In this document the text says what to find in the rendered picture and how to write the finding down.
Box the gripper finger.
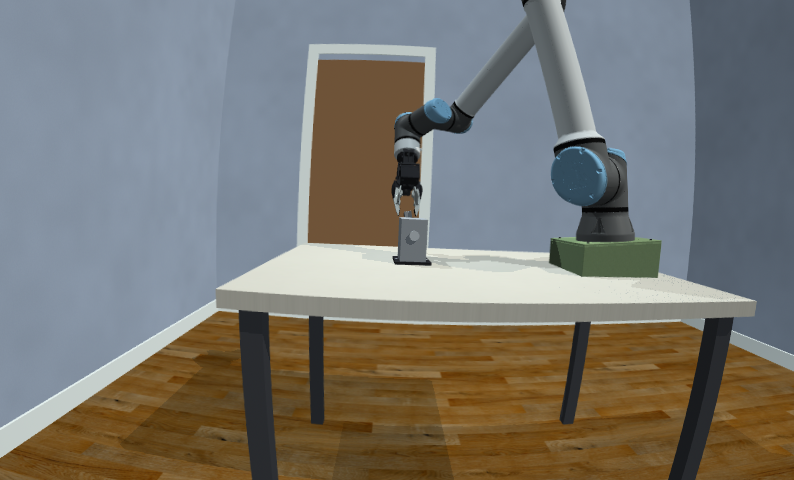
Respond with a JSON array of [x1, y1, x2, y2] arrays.
[[391, 180, 403, 216], [411, 181, 423, 217]]

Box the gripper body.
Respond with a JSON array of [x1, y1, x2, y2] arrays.
[[395, 149, 420, 191]]

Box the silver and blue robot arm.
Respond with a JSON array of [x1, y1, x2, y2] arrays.
[[394, 0, 635, 242]]

